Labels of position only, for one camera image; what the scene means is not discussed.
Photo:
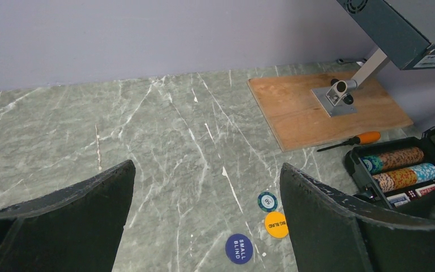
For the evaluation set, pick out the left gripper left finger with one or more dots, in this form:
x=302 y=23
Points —
x=77 y=228

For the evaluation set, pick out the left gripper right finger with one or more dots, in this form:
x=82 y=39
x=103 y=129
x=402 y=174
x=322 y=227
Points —
x=333 y=231

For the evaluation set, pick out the yellow big blind button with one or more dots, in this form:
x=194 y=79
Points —
x=276 y=225

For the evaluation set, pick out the green poker chip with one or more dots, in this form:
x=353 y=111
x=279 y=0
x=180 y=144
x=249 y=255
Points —
x=267 y=202

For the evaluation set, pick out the blue playing card deck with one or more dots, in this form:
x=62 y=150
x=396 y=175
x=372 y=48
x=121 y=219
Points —
x=398 y=199

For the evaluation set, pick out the black poker set case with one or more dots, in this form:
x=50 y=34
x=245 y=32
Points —
x=368 y=189

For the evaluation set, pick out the poker chip row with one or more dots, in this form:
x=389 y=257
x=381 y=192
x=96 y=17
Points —
x=393 y=159
x=405 y=177

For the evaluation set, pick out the top poker chip row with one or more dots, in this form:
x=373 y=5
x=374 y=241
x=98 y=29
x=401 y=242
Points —
x=393 y=159

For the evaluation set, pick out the red dice in case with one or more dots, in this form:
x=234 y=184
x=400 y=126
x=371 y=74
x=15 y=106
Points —
x=412 y=195

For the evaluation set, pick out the blue small blind button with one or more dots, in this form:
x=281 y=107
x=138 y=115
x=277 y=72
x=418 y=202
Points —
x=239 y=249

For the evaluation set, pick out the red playing card deck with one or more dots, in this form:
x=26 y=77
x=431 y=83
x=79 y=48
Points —
x=425 y=190

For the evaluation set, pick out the wooden base board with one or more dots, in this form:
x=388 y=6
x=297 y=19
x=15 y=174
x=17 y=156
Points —
x=299 y=114

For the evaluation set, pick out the metal server stand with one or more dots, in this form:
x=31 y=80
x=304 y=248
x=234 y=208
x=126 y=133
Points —
x=336 y=99

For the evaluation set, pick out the dark grey rack server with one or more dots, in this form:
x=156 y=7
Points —
x=403 y=29

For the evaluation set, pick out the orange handled screwdriver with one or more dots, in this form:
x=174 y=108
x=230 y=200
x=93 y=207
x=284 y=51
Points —
x=361 y=139

